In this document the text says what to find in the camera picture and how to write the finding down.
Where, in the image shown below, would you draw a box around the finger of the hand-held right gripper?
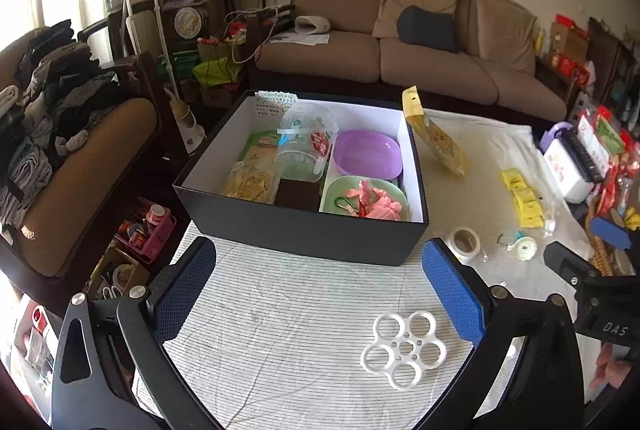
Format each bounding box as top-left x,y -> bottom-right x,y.
543,241 -> 602,291
590,216 -> 634,251

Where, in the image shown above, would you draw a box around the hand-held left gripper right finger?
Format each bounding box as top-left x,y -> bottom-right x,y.
421,237 -> 587,430

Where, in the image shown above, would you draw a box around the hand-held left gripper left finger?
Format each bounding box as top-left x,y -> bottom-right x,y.
50,236 -> 226,430

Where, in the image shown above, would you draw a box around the black storage box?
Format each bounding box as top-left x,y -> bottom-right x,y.
172,90 -> 430,267

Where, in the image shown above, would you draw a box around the striped white desktop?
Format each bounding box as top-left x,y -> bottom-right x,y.
132,107 -> 601,430

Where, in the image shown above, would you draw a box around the person's right hand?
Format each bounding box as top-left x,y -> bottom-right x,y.
589,342 -> 632,392

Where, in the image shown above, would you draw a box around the wicker basket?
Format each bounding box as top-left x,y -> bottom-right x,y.
584,197 -> 640,278

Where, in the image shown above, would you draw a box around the small round white dispenser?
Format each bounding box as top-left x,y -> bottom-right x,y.
510,237 -> 539,261

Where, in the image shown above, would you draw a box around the clear tape roll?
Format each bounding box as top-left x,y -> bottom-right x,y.
446,226 -> 482,261

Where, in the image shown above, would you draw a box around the yellow napkin packets row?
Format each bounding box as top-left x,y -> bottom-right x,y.
539,192 -> 560,237

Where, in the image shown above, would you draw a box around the pink plastic basket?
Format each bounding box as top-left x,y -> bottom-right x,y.
115,197 -> 177,259

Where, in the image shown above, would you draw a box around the cardboard box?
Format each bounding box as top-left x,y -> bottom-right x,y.
87,247 -> 152,307

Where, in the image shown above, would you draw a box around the white tissue box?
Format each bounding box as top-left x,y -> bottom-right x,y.
542,122 -> 601,204

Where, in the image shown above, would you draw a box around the black remote control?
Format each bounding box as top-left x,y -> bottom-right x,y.
560,130 -> 607,184

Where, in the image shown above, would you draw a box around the pile of red snack bags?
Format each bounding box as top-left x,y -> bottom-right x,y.
577,104 -> 640,231

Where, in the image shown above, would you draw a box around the pink clips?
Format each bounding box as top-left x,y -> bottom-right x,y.
345,179 -> 406,221

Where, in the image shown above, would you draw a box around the clear noodle snack packet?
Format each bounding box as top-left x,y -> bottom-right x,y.
222,160 -> 281,205

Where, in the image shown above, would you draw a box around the brown square pad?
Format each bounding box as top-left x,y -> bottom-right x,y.
274,179 -> 322,211

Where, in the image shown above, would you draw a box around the wooden armchair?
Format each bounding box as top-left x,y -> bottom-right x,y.
0,17 -> 168,303

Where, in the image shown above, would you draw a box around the yellow snack bag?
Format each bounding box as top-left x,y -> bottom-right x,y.
402,86 -> 467,177

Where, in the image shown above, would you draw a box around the green plastic bowl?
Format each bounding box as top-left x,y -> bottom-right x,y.
319,176 -> 411,221

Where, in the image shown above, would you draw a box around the green label snack packet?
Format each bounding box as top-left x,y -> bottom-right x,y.
239,130 -> 286,165

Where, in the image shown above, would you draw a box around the purple plastic bowl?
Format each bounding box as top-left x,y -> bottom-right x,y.
332,130 -> 403,178

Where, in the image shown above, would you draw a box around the clear plastic cup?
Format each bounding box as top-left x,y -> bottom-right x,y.
274,104 -> 340,183

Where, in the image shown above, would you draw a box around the wooden shelf unit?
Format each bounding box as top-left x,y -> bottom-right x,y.
535,14 -> 640,123

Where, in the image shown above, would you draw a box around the white lace trim card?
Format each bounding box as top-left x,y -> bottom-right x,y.
254,90 -> 299,118

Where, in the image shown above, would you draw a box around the green bag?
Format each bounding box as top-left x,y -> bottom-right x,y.
192,57 -> 244,88

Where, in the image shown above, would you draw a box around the pile of clothes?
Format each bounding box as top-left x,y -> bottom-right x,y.
0,20 -> 132,231

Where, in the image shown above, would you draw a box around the blue cushion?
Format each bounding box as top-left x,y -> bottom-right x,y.
398,6 -> 458,53

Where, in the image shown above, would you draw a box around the round biscuit tin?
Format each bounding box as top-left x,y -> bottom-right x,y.
174,6 -> 208,38

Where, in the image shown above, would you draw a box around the brown sofa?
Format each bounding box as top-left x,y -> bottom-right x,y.
248,0 -> 568,123

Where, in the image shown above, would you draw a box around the white papers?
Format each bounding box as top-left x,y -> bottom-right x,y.
270,32 -> 331,47

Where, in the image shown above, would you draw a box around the white massager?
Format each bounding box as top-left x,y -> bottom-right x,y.
294,14 -> 331,35

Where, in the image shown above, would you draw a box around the white flower-shaped ring holder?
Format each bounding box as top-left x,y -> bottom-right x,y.
360,310 -> 447,391

